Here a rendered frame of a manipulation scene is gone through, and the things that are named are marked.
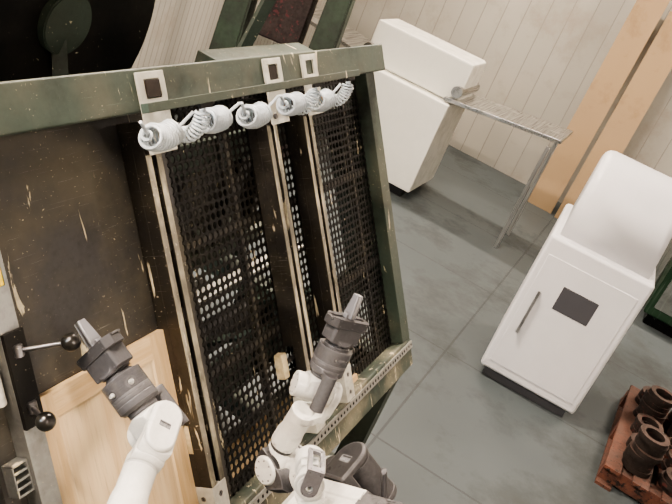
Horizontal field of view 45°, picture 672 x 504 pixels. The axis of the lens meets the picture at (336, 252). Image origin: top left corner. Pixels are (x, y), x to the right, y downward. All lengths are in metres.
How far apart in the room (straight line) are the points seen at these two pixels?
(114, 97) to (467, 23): 7.83
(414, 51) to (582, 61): 2.52
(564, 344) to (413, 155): 2.77
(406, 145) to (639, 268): 2.94
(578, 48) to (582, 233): 4.51
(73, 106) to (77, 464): 0.77
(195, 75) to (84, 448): 0.94
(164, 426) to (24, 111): 0.66
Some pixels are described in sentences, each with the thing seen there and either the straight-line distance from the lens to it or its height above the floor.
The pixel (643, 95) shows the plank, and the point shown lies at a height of 1.48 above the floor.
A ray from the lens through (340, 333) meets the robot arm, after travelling 1.94.
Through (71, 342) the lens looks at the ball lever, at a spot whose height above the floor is 1.55.
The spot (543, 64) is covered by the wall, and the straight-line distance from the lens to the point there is 9.31.
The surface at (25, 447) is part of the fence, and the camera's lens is 1.77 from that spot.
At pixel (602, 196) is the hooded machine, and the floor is 1.35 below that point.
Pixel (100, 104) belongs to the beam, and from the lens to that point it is 1.83.
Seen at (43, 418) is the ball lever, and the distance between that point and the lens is 1.63.
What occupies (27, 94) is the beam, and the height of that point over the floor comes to 1.92.
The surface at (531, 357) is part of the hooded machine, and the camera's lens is 5.19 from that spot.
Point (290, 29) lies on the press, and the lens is 6.67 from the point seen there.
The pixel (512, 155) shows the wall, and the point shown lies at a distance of 9.49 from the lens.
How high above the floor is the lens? 2.55
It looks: 25 degrees down
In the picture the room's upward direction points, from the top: 23 degrees clockwise
